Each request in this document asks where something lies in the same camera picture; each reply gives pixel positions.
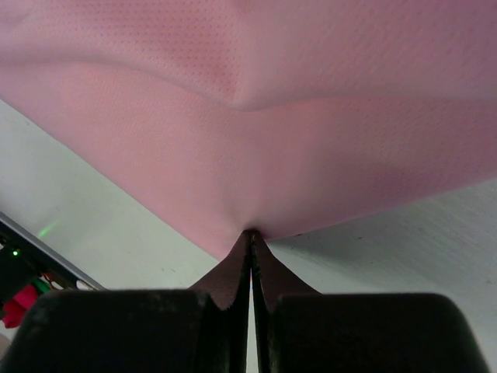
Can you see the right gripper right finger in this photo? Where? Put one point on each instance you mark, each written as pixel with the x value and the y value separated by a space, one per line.
pixel 299 329

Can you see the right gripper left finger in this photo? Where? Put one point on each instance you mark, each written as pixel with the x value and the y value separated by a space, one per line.
pixel 199 329

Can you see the pink t shirt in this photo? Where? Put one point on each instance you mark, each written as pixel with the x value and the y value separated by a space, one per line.
pixel 284 116

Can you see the green folded t shirt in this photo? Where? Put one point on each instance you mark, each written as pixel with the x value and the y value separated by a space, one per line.
pixel 41 286

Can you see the red folded t shirt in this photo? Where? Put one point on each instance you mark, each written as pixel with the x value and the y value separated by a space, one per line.
pixel 16 308

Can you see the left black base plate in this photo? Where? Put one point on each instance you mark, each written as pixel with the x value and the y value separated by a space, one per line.
pixel 24 257

